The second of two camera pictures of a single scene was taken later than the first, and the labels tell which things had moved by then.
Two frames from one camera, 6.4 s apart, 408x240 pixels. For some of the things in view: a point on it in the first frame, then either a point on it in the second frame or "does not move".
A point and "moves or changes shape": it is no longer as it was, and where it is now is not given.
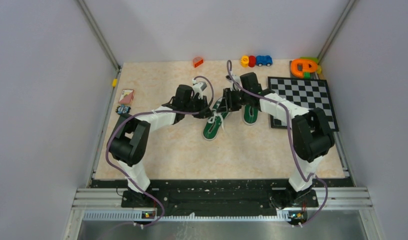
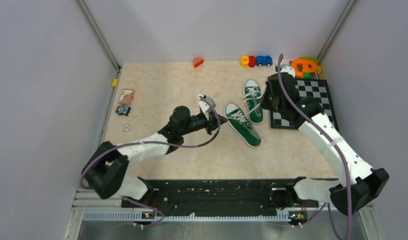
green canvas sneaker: [215, 121] moves or changes shape
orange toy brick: [197, 61] does not move
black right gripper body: [235, 99] → [270, 102]
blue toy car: [261, 60] does not move
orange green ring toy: [303, 67] does not move
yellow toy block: [244, 61] does not move
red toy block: [252, 61] does not move
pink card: [126, 95] does not move
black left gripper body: [197, 105] → [210, 126]
